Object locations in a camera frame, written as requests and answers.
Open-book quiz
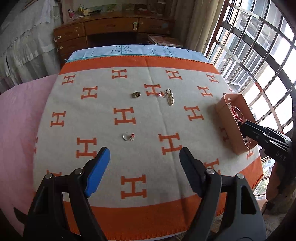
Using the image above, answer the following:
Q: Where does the orange jewelry box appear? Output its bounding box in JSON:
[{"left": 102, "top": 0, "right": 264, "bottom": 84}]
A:
[{"left": 215, "top": 93, "right": 257, "bottom": 155}]

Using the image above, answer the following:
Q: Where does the orange grey H blanket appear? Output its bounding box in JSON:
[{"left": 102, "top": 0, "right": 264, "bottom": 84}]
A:
[{"left": 33, "top": 56, "right": 263, "bottom": 240}]

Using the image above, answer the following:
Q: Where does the gold pearl hair clip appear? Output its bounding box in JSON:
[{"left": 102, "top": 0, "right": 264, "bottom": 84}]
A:
[{"left": 166, "top": 88, "right": 175, "bottom": 106}]

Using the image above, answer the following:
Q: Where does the gold round brooch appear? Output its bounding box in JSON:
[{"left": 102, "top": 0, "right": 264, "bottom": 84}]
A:
[{"left": 132, "top": 91, "right": 141, "bottom": 98}]

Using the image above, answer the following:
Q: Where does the pink bed sheet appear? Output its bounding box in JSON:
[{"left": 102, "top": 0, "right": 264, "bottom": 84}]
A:
[{"left": 1, "top": 74, "right": 57, "bottom": 240}]

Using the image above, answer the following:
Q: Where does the window with metal grille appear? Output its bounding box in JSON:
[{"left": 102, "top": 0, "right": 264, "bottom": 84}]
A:
[{"left": 204, "top": 0, "right": 296, "bottom": 202}]

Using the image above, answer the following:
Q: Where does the blue tree print sheet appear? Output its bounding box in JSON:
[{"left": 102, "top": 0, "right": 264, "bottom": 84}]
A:
[{"left": 65, "top": 45, "right": 209, "bottom": 63}]

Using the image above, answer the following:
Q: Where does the stack of books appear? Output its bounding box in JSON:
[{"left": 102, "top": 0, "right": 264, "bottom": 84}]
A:
[{"left": 148, "top": 35, "right": 183, "bottom": 48}]

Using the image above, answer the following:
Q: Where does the white lace covered furniture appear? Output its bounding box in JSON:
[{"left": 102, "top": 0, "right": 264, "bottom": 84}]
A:
[{"left": 1, "top": 1, "right": 62, "bottom": 92}]

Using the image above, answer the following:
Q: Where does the wooden desk with drawers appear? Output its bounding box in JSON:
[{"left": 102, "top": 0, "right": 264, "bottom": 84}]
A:
[{"left": 53, "top": 11, "right": 175, "bottom": 67}]

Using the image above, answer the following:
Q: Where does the beige curtain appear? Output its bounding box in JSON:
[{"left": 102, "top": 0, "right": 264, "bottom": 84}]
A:
[{"left": 166, "top": 0, "right": 225, "bottom": 54}]

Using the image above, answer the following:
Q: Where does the silver ring red charm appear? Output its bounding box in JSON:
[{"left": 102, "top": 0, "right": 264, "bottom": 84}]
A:
[{"left": 122, "top": 132, "right": 135, "bottom": 141}]

